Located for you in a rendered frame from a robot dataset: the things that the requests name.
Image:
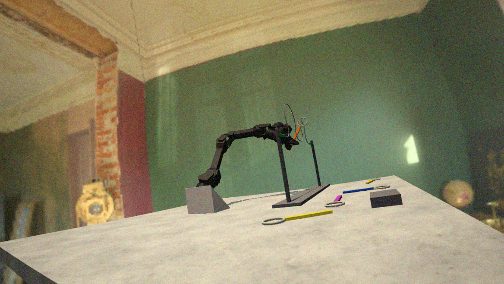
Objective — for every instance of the magenta handle with grey loop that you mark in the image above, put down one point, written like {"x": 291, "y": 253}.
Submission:
{"x": 336, "y": 201}

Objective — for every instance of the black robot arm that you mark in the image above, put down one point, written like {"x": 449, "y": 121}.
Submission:
{"x": 212, "y": 176}

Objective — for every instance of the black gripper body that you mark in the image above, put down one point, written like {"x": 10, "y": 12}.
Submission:
{"x": 281, "y": 129}

